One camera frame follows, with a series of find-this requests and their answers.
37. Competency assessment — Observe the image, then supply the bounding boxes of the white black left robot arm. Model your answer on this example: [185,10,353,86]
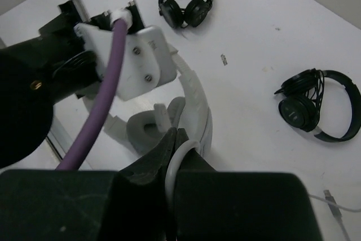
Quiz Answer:
[1,0,144,170]

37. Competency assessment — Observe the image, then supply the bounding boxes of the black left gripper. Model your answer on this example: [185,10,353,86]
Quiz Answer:
[38,0,147,100]

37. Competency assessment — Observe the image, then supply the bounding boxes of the black headphones left side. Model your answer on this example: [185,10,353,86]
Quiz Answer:
[158,0,213,29]

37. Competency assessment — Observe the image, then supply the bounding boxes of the black headphones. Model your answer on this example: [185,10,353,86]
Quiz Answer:
[158,0,213,29]
[274,68,360,143]

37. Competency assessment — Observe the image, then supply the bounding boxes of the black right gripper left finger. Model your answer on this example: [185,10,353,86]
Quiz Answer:
[117,128,177,240]

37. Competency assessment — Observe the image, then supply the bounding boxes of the black headphones right side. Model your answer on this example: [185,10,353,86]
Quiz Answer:
[274,68,360,143]

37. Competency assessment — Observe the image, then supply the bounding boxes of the aluminium rail at table front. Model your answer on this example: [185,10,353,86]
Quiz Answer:
[46,116,73,161]

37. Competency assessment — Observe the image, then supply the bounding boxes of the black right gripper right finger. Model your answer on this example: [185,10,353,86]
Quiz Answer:
[171,128,324,241]

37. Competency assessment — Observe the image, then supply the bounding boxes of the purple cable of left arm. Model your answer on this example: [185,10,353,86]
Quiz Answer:
[55,17,129,172]

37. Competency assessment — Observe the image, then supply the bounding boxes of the grey headphone cable with plug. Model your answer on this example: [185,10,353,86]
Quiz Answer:
[165,105,361,241]

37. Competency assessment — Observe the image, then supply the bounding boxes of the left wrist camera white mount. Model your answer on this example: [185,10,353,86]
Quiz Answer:
[74,6,177,101]

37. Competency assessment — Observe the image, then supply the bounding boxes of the white grey over-ear headphones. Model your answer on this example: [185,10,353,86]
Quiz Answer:
[102,45,213,157]

